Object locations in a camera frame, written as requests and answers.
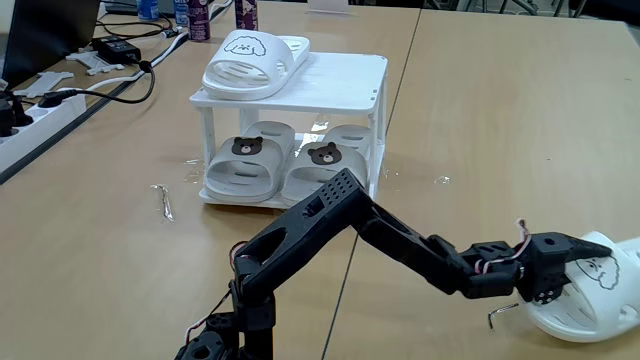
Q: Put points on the white puppy slipper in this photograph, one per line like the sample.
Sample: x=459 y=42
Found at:
x=280 y=50
x=615 y=310

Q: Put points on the grey bear slipper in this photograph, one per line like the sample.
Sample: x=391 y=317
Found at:
x=270 y=160
x=300 y=165

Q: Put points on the white two-tier shoe rack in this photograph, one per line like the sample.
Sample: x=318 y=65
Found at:
x=340 y=85

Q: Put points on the metal chair base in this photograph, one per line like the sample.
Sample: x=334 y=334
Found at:
x=527 y=6

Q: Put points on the purple drink can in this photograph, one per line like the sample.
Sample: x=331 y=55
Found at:
x=199 y=22
x=246 y=14

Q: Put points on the blue drink can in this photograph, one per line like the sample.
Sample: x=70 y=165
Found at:
x=147 y=9
x=180 y=12

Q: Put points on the black power adapter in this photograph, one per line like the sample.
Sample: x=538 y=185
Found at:
x=116 y=50

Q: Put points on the white flat plastic part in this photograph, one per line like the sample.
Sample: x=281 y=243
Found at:
x=92 y=61
x=42 y=82

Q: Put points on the white power strip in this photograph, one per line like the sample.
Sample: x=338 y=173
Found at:
x=40 y=130

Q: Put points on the black laptop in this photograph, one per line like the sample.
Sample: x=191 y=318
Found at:
x=50 y=35

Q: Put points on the black plug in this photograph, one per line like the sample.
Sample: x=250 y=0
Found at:
x=10 y=117

